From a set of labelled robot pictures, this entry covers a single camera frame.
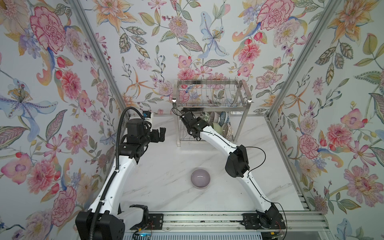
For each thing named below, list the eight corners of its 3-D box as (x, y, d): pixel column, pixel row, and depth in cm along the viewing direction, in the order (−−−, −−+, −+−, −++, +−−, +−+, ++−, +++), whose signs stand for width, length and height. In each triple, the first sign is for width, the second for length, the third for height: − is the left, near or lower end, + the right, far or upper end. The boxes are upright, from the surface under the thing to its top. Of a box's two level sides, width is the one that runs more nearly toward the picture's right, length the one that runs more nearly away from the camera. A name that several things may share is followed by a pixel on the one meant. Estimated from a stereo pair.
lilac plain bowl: (191, 190, 86) (191, 187, 82) (191, 172, 93) (191, 168, 89) (210, 190, 86) (211, 187, 82) (209, 172, 93) (209, 168, 89)
